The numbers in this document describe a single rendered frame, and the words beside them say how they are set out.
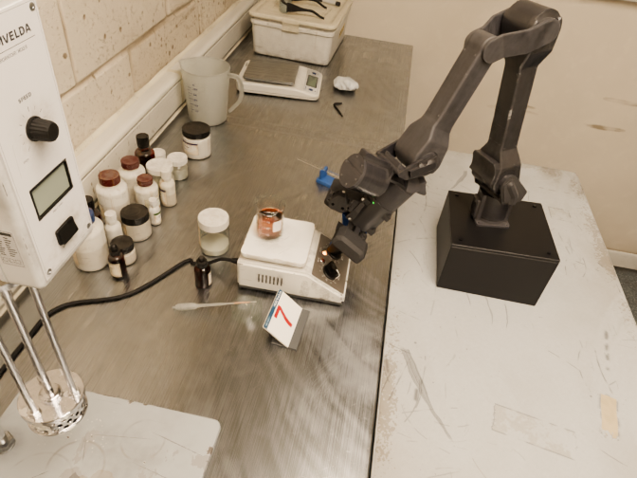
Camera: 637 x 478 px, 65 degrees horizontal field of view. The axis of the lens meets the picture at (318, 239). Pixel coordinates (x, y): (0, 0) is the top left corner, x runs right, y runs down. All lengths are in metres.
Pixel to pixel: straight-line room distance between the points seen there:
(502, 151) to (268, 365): 0.54
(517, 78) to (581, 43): 1.40
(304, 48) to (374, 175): 1.12
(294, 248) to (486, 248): 0.35
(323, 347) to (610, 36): 1.76
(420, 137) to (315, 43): 1.07
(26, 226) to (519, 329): 0.84
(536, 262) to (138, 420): 0.71
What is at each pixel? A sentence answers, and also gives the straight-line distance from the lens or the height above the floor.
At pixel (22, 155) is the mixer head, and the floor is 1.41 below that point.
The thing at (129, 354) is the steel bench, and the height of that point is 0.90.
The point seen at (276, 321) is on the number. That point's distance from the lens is 0.87.
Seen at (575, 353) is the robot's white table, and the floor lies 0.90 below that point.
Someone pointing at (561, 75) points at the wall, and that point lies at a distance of 2.31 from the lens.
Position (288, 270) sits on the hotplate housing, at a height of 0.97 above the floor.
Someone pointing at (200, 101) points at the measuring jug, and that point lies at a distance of 1.41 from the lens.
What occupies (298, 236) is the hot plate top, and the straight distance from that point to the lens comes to 0.94.
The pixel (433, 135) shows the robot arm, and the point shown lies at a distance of 0.82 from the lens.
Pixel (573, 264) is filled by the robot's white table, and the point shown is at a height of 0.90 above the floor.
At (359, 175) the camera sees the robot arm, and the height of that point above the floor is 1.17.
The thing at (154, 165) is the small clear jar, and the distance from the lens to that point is 1.17.
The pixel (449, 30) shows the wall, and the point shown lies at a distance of 2.19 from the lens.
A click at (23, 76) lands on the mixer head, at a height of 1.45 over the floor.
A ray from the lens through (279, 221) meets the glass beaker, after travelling 0.89.
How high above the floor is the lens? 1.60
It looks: 41 degrees down
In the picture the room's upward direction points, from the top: 7 degrees clockwise
